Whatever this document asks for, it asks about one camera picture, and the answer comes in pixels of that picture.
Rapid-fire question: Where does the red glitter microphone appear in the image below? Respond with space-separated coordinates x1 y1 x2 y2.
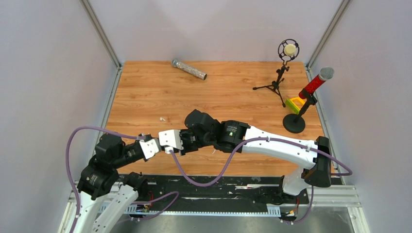
298 67 335 99

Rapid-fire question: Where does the yellow green toy block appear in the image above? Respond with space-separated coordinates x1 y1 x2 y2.
285 97 306 114

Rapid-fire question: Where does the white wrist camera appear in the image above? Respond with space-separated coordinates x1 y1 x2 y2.
139 138 162 161
158 130 184 154

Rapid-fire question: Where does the black round-base microphone stand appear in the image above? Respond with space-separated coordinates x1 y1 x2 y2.
282 94 318 133

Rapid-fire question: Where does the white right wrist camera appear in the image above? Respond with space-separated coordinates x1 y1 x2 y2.
158 130 184 154

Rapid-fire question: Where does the black tripod microphone stand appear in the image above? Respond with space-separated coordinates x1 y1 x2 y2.
252 38 300 108

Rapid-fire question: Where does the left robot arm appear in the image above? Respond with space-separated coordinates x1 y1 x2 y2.
66 133 161 233

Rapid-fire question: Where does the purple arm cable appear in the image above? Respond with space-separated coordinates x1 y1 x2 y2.
169 137 353 225
66 125 147 233

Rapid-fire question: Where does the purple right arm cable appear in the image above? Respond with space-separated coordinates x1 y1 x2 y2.
169 137 353 225

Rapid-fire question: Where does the silver glitter microphone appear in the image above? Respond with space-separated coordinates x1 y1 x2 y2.
171 59 207 80

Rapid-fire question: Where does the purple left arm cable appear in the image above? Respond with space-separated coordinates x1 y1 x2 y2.
66 125 147 233

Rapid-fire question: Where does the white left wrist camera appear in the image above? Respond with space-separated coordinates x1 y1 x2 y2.
139 138 162 161

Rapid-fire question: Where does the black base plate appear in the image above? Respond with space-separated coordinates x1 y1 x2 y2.
136 175 311 213

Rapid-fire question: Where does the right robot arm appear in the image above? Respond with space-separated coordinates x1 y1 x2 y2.
175 109 331 203

